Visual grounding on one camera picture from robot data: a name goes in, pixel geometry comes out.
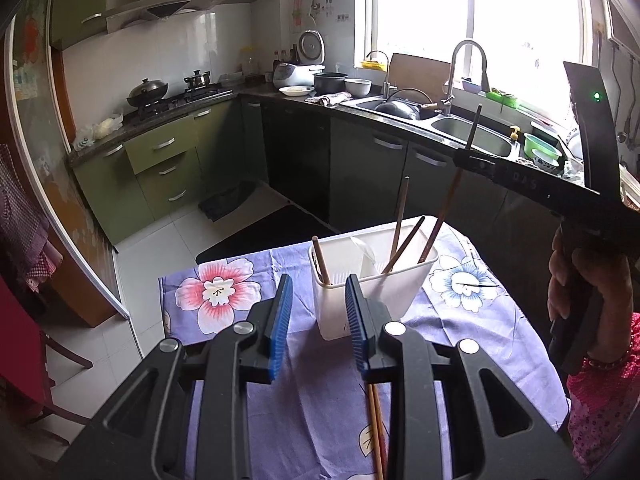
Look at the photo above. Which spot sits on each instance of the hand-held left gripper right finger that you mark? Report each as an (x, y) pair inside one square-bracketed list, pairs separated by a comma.
[(356, 330)]

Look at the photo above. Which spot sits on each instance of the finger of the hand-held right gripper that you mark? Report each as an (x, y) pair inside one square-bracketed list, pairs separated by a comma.
[(500, 172)]

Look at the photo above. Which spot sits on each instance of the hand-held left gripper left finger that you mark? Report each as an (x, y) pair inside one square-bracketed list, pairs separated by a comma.
[(280, 330)]

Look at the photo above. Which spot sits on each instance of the white plastic utensil holder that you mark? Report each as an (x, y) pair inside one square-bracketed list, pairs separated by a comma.
[(327, 312)]

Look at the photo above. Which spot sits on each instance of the dark brown chopstick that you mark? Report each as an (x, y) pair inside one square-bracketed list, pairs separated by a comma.
[(444, 212)]

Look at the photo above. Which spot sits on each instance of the light brown chopstick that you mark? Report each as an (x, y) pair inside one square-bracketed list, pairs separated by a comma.
[(321, 262)]

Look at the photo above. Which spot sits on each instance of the clear plastic spoon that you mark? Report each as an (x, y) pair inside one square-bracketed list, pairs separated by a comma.
[(364, 251)]

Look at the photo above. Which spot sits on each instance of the pile of wooden chopsticks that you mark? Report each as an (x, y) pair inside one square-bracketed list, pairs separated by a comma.
[(376, 435)]

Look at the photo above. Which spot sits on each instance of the person's right forearm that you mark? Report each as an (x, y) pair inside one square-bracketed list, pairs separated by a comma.
[(610, 410)]

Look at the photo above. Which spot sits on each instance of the person's right hand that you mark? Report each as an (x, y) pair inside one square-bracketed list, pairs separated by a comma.
[(617, 305)]

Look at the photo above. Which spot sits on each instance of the steel double sink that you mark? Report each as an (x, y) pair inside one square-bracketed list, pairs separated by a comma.
[(492, 141)]

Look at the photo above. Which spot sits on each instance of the yellow soap pump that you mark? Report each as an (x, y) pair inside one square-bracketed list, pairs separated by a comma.
[(514, 134)]

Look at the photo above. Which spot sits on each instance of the blue patterned bowl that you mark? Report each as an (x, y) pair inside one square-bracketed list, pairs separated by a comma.
[(545, 161)]

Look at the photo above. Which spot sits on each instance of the green plastic basin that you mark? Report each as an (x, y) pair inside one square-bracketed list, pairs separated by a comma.
[(537, 142)]

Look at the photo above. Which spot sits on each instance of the green plastic containers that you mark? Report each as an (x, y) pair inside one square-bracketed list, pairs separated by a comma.
[(502, 97)]

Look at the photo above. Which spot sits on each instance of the purple floral tablecloth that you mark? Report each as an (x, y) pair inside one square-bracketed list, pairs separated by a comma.
[(300, 410)]

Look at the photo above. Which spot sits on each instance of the purple bowl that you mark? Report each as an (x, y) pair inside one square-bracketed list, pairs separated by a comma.
[(474, 86)]

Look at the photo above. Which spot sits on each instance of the dark floor mat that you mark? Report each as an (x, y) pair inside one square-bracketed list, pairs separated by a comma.
[(270, 237)]

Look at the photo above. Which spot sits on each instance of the tall steel faucet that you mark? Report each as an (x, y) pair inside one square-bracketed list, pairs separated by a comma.
[(455, 60)]

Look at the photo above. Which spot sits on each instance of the wooden cutting board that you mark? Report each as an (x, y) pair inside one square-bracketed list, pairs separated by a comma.
[(420, 72)]

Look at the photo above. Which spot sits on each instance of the dark lower cabinets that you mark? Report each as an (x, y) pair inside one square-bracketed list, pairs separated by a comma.
[(360, 175)]

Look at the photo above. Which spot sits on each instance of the small steel faucet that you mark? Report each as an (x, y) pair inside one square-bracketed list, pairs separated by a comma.
[(387, 80)]

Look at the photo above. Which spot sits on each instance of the window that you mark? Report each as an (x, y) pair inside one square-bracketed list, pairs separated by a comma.
[(525, 20)]

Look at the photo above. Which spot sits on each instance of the white bowl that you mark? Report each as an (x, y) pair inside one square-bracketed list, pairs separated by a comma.
[(358, 88)]

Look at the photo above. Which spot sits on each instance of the yellow basket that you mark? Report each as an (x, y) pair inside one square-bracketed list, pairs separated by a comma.
[(374, 64)]

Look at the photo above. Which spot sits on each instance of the grey dish rag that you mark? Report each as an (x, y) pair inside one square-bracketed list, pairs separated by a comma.
[(327, 99)]

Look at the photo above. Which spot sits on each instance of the black inner pot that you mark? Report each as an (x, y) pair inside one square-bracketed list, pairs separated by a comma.
[(330, 83)]

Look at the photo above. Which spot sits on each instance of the white plate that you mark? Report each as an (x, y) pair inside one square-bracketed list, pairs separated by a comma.
[(296, 91)]

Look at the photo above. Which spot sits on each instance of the green lower cabinets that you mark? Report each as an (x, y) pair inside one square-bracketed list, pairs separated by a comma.
[(110, 185)]

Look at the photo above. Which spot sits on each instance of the green cabinets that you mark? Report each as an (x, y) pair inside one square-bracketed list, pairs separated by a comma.
[(80, 0), (110, 185)]

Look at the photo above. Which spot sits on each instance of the white rice cooker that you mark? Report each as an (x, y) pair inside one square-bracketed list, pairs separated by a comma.
[(292, 74)]

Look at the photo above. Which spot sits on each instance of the dark sauce bottles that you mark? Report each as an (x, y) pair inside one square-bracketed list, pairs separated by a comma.
[(286, 60)]

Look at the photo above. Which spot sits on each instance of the gas stove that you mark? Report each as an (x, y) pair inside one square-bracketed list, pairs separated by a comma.
[(200, 96)]

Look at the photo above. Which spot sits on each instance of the red chair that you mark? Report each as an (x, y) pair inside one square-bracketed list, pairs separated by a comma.
[(20, 350)]

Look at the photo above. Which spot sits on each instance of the small lidded pot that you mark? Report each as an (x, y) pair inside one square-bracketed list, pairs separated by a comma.
[(197, 81)]

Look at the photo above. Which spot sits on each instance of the white plastic bags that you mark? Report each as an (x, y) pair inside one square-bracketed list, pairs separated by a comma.
[(102, 130)]

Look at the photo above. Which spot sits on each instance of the cooking oil bottle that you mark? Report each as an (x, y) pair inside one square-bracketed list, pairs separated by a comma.
[(250, 62)]

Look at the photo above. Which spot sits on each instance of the black lidded wok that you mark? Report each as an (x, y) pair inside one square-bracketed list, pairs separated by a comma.
[(147, 92)]

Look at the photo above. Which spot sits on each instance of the checked hanging apron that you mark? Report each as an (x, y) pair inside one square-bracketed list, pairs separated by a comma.
[(25, 220)]

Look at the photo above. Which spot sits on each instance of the sliding glass door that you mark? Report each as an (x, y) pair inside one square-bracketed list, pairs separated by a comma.
[(35, 125)]

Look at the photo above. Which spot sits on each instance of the green upper cabinets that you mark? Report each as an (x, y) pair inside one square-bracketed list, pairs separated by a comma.
[(80, 0)]

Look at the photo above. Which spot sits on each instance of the wall stickers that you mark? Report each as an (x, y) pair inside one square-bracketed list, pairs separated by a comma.
[(315, 7)]

